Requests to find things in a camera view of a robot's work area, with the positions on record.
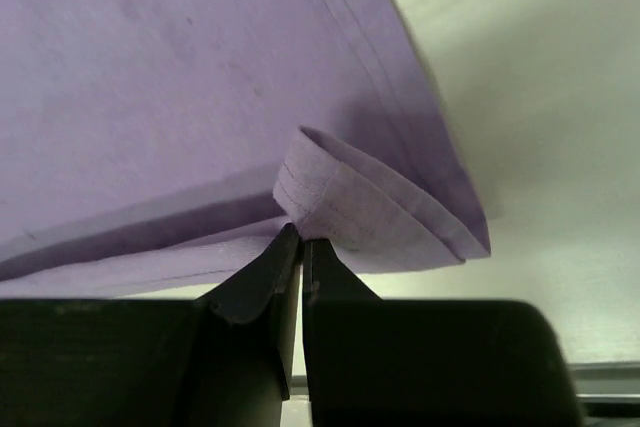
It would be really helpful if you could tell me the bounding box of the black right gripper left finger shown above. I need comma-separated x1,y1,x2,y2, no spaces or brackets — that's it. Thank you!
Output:
1,225,300,426

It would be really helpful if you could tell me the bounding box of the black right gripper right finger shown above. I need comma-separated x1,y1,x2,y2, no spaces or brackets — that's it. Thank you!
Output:
302,240,584,426

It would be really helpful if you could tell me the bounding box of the purple t shirt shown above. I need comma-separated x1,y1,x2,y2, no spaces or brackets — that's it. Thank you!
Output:
1,0,491,298

